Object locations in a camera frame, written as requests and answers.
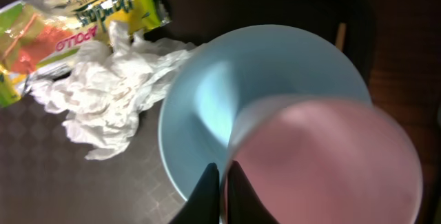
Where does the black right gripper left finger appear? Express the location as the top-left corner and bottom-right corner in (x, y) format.
(170, 163), (220, 224)

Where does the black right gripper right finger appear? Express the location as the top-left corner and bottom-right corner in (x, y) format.
(225, 161), (278, 224)

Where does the pink cup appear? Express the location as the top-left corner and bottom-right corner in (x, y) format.
(228, 95), (423, 223)

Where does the light blue bowl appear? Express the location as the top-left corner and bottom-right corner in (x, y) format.
(158, 25), (371, 198)

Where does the wooden chopstick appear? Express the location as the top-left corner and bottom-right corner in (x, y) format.
(335, 23), (347, 51)

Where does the crumpled white napkin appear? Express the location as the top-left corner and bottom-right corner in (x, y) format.
(30, 21), (198, 161)

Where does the brown serving tray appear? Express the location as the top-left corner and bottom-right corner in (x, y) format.
(1, 0), (376, 223)

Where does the green yellow snack wrapper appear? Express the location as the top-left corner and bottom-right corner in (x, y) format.
(1, 0), (170, 107)

